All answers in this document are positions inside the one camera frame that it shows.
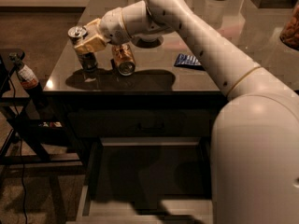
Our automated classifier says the black power cable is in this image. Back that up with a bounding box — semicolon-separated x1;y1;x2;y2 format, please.
7;72;30;224

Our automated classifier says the open middle drawer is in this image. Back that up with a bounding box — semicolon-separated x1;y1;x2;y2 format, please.
66;138;216;224

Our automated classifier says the blue silver redbull can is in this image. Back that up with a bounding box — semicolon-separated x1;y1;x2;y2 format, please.
67;26;97;73

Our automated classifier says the white ceramic bowl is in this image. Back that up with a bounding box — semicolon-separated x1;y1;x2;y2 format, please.
138;35;163;43

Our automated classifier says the closed top drawer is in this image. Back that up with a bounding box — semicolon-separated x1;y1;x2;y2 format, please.
68;109;216;138

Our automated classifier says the blue snack packet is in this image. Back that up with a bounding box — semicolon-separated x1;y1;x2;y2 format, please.
174;53;204;70

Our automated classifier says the cola bottle with red label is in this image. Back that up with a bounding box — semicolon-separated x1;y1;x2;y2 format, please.
9;52;49;110

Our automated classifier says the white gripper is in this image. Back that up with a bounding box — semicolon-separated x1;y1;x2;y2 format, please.
73;7;131;54

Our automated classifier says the jar of brown snacks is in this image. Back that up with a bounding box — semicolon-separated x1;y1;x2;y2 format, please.
280;3;299;50

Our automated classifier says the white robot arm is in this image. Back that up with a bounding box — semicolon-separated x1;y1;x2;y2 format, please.
74;0;299;224

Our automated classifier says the dark side stand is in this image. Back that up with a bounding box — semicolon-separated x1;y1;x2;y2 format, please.
0;49;80;165

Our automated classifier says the gold soda can lying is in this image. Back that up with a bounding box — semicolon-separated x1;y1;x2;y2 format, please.
112;44;135;76

